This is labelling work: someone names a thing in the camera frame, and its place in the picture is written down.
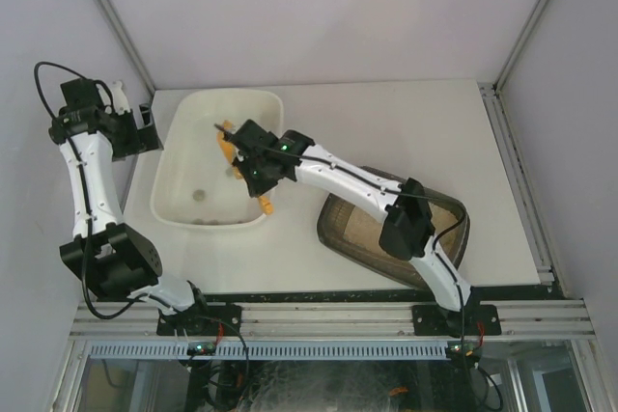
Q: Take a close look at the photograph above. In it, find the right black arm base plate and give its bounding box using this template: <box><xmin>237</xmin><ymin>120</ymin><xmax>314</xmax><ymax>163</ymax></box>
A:
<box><xmin>411</xmin><ymin>304</ymin><xmax>502</xmax><ymax>338</ymax></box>

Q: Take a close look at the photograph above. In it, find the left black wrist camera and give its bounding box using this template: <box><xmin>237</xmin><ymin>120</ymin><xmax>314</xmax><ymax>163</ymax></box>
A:
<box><xmin>60</xmin><ymin>78</ymin><xmax>104</xmax><ymax>111</ymax></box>

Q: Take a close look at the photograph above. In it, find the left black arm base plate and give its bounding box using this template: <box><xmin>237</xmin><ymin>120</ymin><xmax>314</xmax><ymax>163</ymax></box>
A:
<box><xmin>156</xmin><ymin>304</ymin><xmax>242</xmax><ymax>337</ymax></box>

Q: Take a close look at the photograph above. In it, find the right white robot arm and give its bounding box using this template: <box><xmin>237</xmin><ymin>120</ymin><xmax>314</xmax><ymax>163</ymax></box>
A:
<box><xmin>222</xmin><ymin>120</ymin><xmax>472</xmax><ymax>312</ymax></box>

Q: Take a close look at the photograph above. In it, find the grey litter box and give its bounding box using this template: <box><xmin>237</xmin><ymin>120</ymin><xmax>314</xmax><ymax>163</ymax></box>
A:
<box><xmin>317</xmin><ymin>188</ymin><xmax>470</xmax><ymax>290</ymax></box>

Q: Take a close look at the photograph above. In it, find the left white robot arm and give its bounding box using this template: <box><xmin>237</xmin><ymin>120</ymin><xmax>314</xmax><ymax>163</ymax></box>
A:
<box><xmin>49</xmin><ymin>98</ymin><xmax>196</xmax><ymax>319</ymax></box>

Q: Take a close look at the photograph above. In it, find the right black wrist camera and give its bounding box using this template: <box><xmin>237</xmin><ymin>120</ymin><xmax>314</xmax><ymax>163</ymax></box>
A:
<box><xmin>224</xmin><ymin>119</ymin><xmax>279</xmax><ymax>152</ymax></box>

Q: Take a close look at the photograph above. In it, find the white plastic tray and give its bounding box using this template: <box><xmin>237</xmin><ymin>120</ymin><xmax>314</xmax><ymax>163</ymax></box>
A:
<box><xmin>151</xmin><ymin>89</ymin><xmax>284</xmax><ymax>229</ymax></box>

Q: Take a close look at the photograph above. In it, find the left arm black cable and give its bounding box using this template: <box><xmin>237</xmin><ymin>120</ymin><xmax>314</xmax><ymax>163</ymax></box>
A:
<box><xmin>33</xmin><ymin>61</ymin><xmax>98</xmax><ymax>119</ymax></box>

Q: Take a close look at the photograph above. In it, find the yellow litter scoop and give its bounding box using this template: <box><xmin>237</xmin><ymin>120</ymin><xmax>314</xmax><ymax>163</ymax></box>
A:
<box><xmin>215</xmin><ymin>120</ymin><xmax>274</xmax><ymax>215</ymax></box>

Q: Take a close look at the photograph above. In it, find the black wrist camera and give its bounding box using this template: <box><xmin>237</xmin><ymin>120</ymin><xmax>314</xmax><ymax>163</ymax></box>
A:
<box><xmin>60</xmin><ymin>78</ymin><xmax>104</xmax><ymax>111</ymax></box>
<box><xmin>224</xmin><ymin>119</ymin><xmax>279</xmax><ymax>152</ymax></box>

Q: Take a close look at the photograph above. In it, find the grey slotted cable duct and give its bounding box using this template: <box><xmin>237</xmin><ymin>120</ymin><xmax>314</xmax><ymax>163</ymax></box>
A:
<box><xmin>89</xmin><ymin>340</ymin><xmax>449</xmax><ymax>361</ymax></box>

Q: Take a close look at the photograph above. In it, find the aluminium front rail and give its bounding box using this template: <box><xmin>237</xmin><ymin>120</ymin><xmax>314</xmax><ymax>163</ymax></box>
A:
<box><xmin>70</xmin><ymin>300</ymin><xmax>595</xmax><ymax>341</ymax></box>

